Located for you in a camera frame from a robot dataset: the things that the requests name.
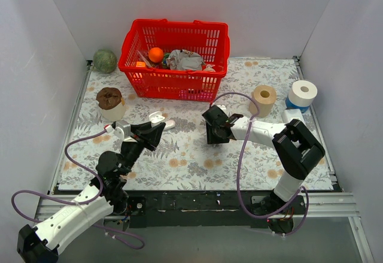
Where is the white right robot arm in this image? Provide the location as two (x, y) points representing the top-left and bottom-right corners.
(202, 105), (326, 219)

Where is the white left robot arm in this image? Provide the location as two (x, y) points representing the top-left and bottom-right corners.
(17, 120), (166, 262)

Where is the brown topped paper roll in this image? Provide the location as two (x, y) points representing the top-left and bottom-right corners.
(96, 87), (126, 122)

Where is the floral patterned table mat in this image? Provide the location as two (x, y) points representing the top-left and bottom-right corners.
(58, 58), (335, 191)

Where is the beige paper roll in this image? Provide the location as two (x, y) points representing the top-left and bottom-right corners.
(249, 85), (276, 117)

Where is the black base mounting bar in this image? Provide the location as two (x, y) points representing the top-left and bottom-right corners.
(101, 189), (300, 228)

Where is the white rectangular box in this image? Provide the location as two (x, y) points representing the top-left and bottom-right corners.
(282, 109), (306, 125)

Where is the green textured ball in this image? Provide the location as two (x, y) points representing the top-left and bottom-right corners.
(93, 49), (118, 74)

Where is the blue tape roll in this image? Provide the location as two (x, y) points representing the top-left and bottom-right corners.
(285, 97), (309, 113)

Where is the orange fruit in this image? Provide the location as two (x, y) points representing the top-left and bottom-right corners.
(148, 47), (164, 63)

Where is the red plastic shopping basket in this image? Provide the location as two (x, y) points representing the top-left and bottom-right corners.
(118, 19), (230, 102)

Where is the crumpled silver foil bag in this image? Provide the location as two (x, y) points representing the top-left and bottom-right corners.
(166, 49), (205, 71)

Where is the white toilet paper roll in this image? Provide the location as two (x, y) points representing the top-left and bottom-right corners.
(288, 80), (318, 107)

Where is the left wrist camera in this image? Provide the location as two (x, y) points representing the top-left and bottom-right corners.
(104, 120), (132, 142)

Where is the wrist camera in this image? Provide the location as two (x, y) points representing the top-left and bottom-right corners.
(104, 120), (132, 142)
(217, 104), (227, 113)

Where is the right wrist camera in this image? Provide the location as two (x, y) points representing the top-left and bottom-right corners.
(217, 104), (227, 113)

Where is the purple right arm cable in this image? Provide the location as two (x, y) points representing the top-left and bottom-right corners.
(211, 92), (309, 235)

